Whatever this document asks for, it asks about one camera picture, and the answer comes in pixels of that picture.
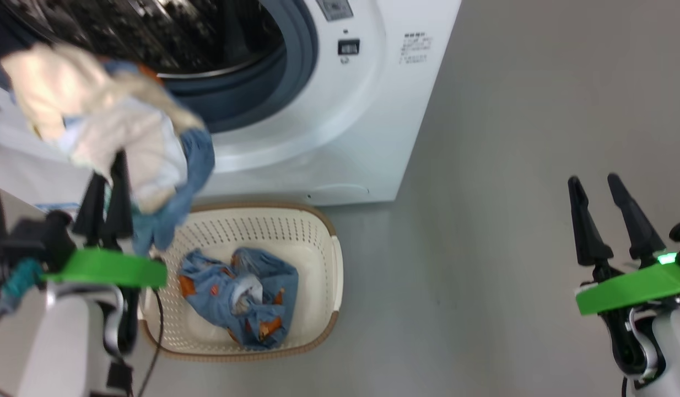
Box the grey rubber door gasket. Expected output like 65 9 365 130
161 0 319 134

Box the cream garment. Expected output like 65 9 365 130
0 43 206 216

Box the blue denim garment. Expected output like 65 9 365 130
100 60 215 257

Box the blue energy label sticker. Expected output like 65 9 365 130
37 202 82 214

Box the white front-load washing machine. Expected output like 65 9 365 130
0 0 462 216

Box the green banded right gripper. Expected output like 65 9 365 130
567 173 680 381

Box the blue cartoon print garment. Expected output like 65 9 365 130
177 247 300 350

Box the cream perforated laundry basket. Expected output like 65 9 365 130
137 202 344 363

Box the teal camera cable connector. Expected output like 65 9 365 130
0 258 45 316

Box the steel washing drum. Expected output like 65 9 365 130
0 0 285 79

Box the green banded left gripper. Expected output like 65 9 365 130
42 150 168 355

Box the grey rectangular lock plate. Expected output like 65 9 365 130
316 0 353 22

